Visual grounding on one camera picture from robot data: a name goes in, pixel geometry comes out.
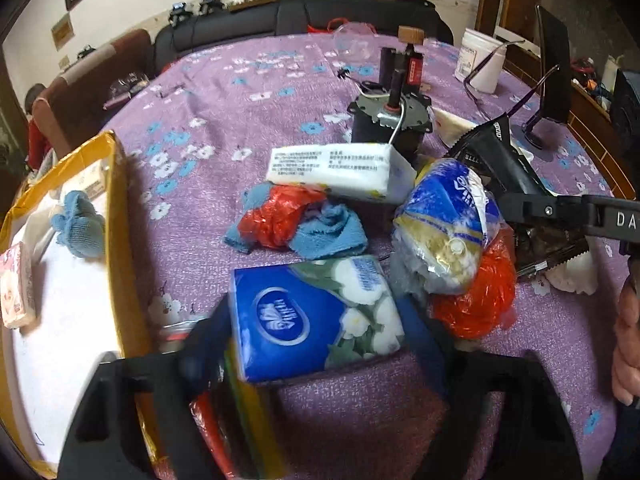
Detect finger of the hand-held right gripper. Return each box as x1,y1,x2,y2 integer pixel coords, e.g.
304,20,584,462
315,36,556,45
515,237,593,278
500,192,596,226

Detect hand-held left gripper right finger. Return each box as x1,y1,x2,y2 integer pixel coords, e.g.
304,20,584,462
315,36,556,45
400,295,583,480

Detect black cylindrical motor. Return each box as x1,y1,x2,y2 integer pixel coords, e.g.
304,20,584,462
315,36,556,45
347,80,436,158

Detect glass bottle with wooden cap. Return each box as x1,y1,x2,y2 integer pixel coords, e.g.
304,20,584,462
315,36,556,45
334,22,426,61

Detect white crumpled tissue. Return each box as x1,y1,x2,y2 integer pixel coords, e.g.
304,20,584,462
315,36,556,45
22,195,63,261
432,107,481,143
547,252,599,294

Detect small beige tissue pack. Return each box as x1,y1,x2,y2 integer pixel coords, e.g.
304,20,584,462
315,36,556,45
75,164,110,197

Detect black monitor on stand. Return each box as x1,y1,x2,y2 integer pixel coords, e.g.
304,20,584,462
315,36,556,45
535,4,572,126

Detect white tissue pack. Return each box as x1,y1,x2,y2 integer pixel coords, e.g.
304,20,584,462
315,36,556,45
266,142,417,204

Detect red and black servo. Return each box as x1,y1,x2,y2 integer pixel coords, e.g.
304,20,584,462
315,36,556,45
378,46,426,101

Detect black plastic pouch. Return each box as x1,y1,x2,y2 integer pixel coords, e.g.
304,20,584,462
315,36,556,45
445,115,591,278

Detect blue sock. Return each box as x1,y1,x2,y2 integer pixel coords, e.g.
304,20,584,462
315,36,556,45
50,190,107,261

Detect purple framed glasses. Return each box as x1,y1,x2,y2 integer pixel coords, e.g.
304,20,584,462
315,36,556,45
462,39,562,133

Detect purple floral tablecloth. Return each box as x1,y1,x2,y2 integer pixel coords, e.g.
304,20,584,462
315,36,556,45
100,30,626,480

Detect black leather sofa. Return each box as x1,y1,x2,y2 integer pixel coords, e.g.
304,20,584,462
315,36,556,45
152,0,456,73

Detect clear plastic bag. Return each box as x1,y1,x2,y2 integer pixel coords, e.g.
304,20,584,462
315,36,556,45
112,72,151,96

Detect wooden cabinet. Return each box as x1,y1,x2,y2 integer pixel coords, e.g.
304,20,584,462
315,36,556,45
500,35,640,201

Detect brown armchair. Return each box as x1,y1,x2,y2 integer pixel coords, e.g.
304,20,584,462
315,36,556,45
37,27,153,161

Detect grey phone stand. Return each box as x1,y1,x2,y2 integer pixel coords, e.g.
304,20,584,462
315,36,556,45
521,110,568,162

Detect blue tissue pack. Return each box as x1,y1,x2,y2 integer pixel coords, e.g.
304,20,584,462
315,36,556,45
229,255,407,386

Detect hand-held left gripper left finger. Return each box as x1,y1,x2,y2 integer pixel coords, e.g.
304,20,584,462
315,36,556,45
59,310,236,480

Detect yellow cardboard box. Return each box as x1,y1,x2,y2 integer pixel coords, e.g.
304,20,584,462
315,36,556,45
0,130,166,478

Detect wooden door frame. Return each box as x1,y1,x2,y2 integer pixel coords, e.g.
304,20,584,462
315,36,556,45
475,0,513,41

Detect white plastic jar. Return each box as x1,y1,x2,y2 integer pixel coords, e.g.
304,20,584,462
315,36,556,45
454,28,507,94

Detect blue towel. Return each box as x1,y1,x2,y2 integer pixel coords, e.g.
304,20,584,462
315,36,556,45
223,182,369,261

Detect person's right hand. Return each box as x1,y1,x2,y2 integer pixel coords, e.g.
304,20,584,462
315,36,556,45
612,260,640,406

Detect red and yellow packet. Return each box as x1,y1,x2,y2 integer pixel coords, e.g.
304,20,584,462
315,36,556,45
190,350,288,480

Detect white jug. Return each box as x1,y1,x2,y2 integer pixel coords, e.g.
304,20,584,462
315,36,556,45
601,57,621,106

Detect blue and white roll bag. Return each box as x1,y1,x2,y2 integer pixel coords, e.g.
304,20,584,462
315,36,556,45
391,159,507,296

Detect orange plastic bag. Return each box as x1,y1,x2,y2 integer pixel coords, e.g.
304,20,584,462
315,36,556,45
431,237,518,339

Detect pink tissue pack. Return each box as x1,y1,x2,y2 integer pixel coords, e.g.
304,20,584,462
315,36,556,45
0,242,40,331

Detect small wall plaque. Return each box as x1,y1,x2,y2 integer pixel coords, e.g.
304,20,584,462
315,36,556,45
50,12,76,52

